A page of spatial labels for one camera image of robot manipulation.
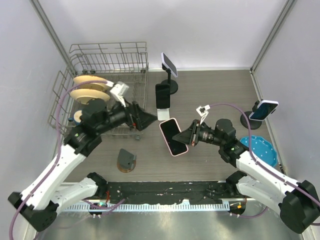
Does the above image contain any black gooseneck phone stand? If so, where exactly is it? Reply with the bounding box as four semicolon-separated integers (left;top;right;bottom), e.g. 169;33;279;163
161;64;179;95

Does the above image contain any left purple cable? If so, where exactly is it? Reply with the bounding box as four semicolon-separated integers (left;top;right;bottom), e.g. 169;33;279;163
9;84;126;235

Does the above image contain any grey wire dish rack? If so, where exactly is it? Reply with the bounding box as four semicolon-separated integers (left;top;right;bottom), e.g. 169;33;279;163
47;41;149;128

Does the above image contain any black phone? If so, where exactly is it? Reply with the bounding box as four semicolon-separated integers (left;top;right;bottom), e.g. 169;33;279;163
155;83;171;109

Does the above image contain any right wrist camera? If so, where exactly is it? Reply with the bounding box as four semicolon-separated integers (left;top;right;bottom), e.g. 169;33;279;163
196;104;211;125

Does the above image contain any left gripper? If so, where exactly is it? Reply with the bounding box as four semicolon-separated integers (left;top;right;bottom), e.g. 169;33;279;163
96;94;157;134

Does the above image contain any white phone blue screen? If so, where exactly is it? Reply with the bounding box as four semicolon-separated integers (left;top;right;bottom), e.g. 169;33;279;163
249;100;279;121

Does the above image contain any white folding phone stand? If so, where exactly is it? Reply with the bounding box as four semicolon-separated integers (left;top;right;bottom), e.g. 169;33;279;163
157;108;170;122

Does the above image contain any pink case phone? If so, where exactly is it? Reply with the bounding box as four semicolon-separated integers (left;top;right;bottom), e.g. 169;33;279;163
159;118;189;157

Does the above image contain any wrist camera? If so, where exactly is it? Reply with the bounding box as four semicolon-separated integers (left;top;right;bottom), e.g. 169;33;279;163
196;104;211;125
106;80;130;107

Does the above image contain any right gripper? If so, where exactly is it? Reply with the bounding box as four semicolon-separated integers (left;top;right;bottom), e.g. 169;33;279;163
173;119;225;147

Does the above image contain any front cream plate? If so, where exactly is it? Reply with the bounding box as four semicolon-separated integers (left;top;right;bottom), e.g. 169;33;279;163
70;88;110;105

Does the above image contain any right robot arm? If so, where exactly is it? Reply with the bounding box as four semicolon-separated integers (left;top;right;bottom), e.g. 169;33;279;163
173;119;320;234

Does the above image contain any blue ceramic mug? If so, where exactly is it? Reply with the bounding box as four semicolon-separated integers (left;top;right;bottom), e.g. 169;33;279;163
68;110;82;126

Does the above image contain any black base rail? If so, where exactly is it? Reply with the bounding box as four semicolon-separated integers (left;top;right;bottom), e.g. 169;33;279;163
87;181;245;205

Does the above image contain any black round base stand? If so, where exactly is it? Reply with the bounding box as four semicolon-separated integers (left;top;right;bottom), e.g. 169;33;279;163
240;100;263;130

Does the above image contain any lavender phone on stand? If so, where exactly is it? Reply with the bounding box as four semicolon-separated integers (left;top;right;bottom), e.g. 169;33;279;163
161;52;178;78

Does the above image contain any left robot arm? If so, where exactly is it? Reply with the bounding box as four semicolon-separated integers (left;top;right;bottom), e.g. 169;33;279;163
8;99;158;232

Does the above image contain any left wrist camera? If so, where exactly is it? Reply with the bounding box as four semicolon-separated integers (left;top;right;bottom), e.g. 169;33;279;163
106;80;130;107

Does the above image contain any cream plate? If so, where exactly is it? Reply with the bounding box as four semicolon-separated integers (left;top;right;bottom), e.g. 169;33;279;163
70;88;110;105
73;75;114;92

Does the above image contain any blue dotted plate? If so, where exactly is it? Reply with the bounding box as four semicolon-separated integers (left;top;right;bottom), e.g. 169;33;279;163
250;135;278;167

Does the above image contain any grey phone stand wooden base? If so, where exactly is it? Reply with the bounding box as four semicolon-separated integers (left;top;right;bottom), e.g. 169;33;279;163
117;148;137;173

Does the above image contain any rear cream plate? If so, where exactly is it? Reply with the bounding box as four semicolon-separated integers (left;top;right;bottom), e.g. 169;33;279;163
73;75;114;92

